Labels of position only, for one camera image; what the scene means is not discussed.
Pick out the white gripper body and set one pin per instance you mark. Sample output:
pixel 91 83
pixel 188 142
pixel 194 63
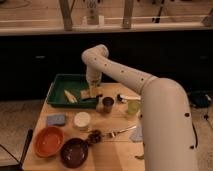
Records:
pixel 93 77

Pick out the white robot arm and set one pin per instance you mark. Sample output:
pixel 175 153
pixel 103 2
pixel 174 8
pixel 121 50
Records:
pixel 169 140

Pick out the green plastic tray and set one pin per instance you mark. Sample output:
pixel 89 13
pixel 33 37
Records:
pixel 73 83

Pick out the dark metal cup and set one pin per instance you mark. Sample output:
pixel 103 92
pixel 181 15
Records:
pixel 108 103

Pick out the pale corn cob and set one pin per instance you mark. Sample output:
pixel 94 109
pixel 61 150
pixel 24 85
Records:
pixel 71 98

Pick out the black white marker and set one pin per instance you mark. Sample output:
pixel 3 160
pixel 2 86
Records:
pixel 124 98

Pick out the white round container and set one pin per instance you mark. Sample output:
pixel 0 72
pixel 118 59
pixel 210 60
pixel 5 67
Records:
pixel 82 120

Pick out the light green cup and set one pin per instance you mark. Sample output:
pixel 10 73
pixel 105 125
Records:
pixel 133 107

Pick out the blue sponge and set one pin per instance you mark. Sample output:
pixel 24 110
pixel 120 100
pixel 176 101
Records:
pixel 58 120

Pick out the dark grape bunch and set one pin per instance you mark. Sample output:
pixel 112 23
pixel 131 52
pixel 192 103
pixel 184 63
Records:
pixel 94 137

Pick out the grey blue cloth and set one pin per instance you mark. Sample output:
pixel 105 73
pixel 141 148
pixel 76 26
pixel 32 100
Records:
pixel 136 135

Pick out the dark maroon bowl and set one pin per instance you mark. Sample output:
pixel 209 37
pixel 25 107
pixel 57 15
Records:
pixel 74 153

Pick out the orange bowl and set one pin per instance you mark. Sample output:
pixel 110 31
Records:
pixel 48 141

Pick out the green chili pepper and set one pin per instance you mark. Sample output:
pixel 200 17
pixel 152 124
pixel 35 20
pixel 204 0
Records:
pixel 139 157

